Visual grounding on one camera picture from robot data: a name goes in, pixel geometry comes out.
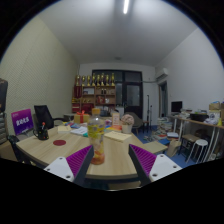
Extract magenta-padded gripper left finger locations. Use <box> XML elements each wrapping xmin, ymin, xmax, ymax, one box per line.
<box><xmin>43</xmin><ymin>144</ymin><xmax>95</xmax><ymax>188</ymax></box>

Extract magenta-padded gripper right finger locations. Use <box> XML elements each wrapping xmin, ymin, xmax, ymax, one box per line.
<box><xmin>128</xmin><ymin>143</ymin><xmax>183</xmax><ymax>187</ymax></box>

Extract clear yellow-labelled drink bottle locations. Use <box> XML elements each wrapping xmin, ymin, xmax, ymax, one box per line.
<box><xmin>87</xmin><ymin>107</ymin><xmax>106</xmax><ymax>166</ymax></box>

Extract flat round red coaster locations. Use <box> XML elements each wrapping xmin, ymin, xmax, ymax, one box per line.
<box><xmin>52</xmin><ymin>139</ymin><xmax>67</xmax><ymax>147</ymax></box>

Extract stack of books on floor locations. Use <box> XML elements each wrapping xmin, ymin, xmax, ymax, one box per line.
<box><xmin>151</xmin><ymin>116</ymin><xmax>174</xmax><ymax>141</ymax></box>

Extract pink flowers in white pot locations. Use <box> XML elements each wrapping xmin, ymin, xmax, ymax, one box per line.
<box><xmin>120</xmin><ymin>113</ymin><xmax>135</xmax><ymax>135</ymax></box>

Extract grey padded armchair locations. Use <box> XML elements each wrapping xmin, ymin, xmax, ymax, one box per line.
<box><xmin>127</xmin><ymin>111</ymin><xmax>145</xmax><ymax>134</ymax></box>

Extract yellow gift box red ribbon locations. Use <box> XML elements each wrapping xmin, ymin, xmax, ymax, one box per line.
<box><xmin>73</xmin><ymin>110</ymin><xmax>91</xmax><ymax>125</ymax></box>

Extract black dotted mug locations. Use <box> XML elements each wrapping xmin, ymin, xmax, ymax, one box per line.
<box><xmin>32</xmin><ymin>126</ymin><xmax>50</xmax><ymax>141</ymax></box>

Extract orange book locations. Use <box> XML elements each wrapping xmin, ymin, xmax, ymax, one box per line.
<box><xmin>106</xmin><ymin>124</ymin><xmax>123</xmax><ymax>132</ymax></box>

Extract brown wooden stool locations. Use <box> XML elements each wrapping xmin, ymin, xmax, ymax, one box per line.
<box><xmin>178</xmin><ymin>133</ymin><xmax>200</xmax><ymax>158</ymax></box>

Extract black tripod stand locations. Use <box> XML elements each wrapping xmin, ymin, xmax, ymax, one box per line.
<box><xmin>145</xmin><ymin>94</ymin><xmax>153</xmax><ymax>132</ymax></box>

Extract orange standing carton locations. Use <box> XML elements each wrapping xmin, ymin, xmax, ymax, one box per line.
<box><xmin>111</xmin><ymin>112</ymin><xmax>121</xmax><ymax>127</ymax></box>

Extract black office chair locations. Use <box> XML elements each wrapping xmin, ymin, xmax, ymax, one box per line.
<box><xmin>33</xmin><ymin>104</ymin><xmax>69</xmax><ymax>130</ymax></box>

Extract white round stool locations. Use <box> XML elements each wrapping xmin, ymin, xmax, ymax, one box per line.
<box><xmin>185</xmin><ymin>138</ymin><xmax>209</xmax><ymax>164</ymax></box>

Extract black computer monitor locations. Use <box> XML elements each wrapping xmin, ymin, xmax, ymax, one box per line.
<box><xmin>170</xmin><ymin>100</ymin><xmax>184</xmax><ymax>114</ymax></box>

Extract red-brown shelf unit with trophies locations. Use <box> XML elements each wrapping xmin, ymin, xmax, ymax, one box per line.
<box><xmin>71</xmin><ymin>72</ymin><xmax>117</xmax><ymax>115</ymax></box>

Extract black framed glass door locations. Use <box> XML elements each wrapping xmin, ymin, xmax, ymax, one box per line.
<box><xmin>91</xmin><ymin>69</ymin><xmax>144</xmax><ymax>120</ymax></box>

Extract cluttered long side desk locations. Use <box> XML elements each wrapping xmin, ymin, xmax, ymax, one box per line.
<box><xmin>168</xmin><ymin>114</ymin><xmax>224</xmax><ymax>163</ymax></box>

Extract purple sign board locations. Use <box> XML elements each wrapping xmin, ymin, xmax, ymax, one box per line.
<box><xmin>10</xmin><ymin>108</ymin><xmax>35</xmax><ymax>136</ymax></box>

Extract white wall air conditioner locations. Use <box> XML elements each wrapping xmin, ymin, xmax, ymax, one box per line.
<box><xmin>155</xmin><ymin>67</ymin><xmax>170</xmax><ymax>82</ymax></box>

